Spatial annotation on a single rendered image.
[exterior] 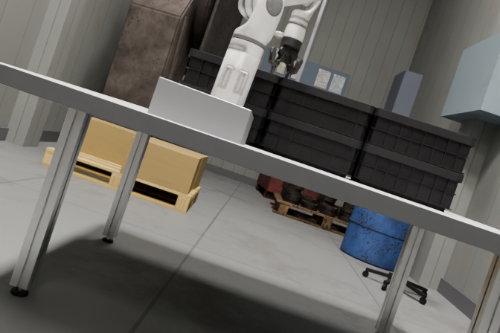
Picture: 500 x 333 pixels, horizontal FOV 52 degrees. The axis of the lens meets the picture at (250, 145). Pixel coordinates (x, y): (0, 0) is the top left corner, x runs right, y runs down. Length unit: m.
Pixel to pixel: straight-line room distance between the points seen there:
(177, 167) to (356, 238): 1.84
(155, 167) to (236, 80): 2.86
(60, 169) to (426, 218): 1.14
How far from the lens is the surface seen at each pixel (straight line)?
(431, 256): 4.84
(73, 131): 1.73
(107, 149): 4.63
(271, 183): 7.37
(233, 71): 1.31
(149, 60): 5.63
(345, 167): 1.55
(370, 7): 9.13
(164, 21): 5.65
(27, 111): 5.01
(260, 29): 1.34
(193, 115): 1.20
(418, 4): 9.32
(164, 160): 4.11
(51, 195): 1.76
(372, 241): 4.85
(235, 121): 1.18
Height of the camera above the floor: 0.72
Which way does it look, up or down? 1 degrees down
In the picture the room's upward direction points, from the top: 19 degrees clockwise
